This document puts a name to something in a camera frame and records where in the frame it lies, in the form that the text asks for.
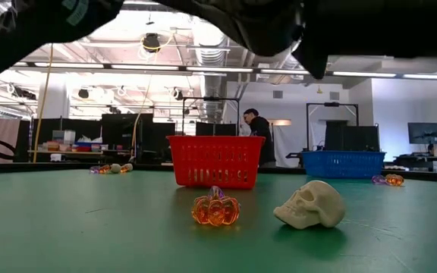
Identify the black screen panel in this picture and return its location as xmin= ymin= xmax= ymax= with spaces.
xmin=323 ymin=120 xmax=381 ymax=152
xmin=100 ymin=112 xmax=155 ymax=155
xmin=31 ymin=118 xmax=102 ymax=152

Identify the black station frame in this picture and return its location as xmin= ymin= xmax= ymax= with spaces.
xmin=305 ymin=101 xmax=360 ymax=152
xmin=181 ymin=96 xmax=241 ymax=137

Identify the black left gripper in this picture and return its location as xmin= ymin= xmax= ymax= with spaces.
xmin=300 ymin=0 xmax=437 ymax=80

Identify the black desk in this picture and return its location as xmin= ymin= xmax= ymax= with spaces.
xmin=383 ymin=154 xmax=437 ymax=170

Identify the thick yellow cable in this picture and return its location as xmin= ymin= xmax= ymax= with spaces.
xmin=32 ymin=43 xmax=55 ymax=164

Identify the black monitor on arm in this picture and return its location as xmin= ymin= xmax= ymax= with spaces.
xmin=407 ymin=121 xmax=437 ymax=147

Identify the green table mat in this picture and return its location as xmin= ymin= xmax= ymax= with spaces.
xmin=0 ymin=168 xmax=437 ymax=273

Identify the black round camera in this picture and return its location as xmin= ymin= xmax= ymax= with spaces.
xmin=142 ymin=33 xmax=162 ymax=53

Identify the long white light bar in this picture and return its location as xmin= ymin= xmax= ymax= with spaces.
xmin=11 ymin=60 xmax=437 ymax=81

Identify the blue plastic basket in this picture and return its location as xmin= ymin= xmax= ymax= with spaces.
xmin=300 ymin=150 xmax=387 ymax=180

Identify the thin yellow cable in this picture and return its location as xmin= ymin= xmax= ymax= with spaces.
xmin=130 ymin=33 xmax=176 ymax=152

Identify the white storage box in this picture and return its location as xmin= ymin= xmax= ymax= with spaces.
xmin=52 ymin=130 xmax=77 ymax=145

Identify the white cloth cover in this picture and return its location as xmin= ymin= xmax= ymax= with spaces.
xmin=272 ymin=124 xmax=307 ymax=168

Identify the workbench with bins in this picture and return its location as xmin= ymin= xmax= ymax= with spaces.
xmin=27 ymin=149 xmax=132 ymax=164

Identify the red plastic basket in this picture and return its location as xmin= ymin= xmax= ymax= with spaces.
xmin=166 ymin=135 xmax=266 ymax=190

